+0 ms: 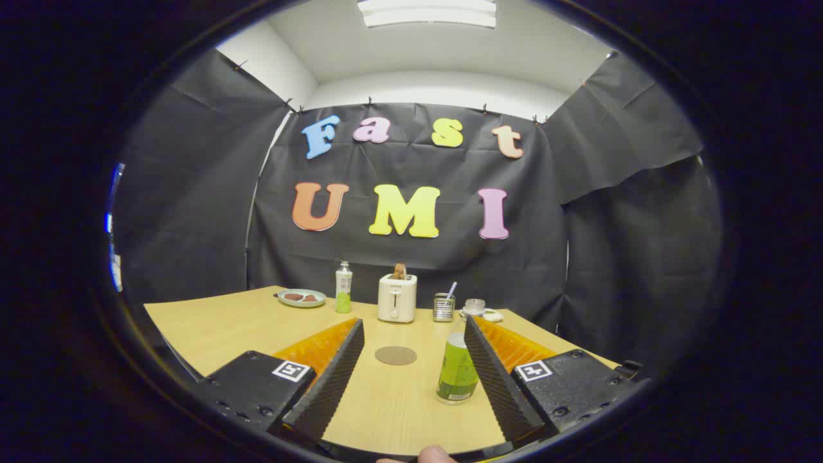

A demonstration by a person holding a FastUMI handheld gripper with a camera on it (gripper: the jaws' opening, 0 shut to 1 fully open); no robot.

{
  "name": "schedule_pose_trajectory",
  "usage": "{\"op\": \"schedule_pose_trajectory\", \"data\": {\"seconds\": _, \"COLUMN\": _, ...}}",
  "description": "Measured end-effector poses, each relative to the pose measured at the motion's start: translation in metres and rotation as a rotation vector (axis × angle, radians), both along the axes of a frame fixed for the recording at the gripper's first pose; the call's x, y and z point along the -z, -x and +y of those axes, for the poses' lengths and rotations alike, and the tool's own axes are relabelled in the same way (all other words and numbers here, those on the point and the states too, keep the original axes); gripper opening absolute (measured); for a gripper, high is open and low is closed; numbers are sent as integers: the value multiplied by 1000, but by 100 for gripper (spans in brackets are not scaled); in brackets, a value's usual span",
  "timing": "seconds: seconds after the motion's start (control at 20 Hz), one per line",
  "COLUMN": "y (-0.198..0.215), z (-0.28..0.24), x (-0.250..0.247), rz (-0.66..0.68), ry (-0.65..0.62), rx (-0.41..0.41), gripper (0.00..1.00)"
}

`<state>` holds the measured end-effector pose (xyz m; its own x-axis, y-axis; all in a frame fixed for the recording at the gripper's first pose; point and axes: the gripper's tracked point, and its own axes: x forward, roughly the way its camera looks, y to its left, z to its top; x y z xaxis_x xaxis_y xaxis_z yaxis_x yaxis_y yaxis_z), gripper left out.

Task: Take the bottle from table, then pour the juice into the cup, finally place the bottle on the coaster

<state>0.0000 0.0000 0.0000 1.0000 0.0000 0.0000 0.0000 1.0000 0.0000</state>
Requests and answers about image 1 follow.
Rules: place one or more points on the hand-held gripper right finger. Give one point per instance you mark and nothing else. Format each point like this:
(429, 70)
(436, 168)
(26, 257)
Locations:
(495, 379)

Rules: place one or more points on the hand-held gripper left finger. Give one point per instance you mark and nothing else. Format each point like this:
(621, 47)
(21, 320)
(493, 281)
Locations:
(334, 379)

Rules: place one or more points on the clear juice bottle green label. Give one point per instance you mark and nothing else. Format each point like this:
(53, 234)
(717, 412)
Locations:
(458, 370)

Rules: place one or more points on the round brown coaster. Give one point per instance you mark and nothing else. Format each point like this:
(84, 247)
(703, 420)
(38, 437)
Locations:
(396, 355)

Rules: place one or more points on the slim white green drink bottle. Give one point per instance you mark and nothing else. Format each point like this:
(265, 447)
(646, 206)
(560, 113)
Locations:
(344, 289)

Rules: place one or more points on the white divided dish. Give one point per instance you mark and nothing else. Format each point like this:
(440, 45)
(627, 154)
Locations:
(494, 316)

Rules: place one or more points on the pale green plate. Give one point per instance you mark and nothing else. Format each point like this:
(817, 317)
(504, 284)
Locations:
(301, 303)

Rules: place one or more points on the metal mesh holder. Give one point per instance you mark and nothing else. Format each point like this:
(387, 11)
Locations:
(443, 307)

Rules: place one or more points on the wooden table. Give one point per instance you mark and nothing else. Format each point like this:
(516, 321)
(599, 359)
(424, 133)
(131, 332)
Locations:
(257, 321)

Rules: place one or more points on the pale drinking straw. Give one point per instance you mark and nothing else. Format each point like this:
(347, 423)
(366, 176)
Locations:
(451, 289)

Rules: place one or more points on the white toaster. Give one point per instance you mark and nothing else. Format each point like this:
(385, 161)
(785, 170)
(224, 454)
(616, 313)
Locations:
(397, 299)

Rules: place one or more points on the toasted bread slice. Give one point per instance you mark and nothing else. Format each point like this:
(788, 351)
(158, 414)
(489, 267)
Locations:
(399, 271)

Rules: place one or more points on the ceiling light panel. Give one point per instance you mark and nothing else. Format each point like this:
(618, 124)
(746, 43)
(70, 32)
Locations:
(427, 13)

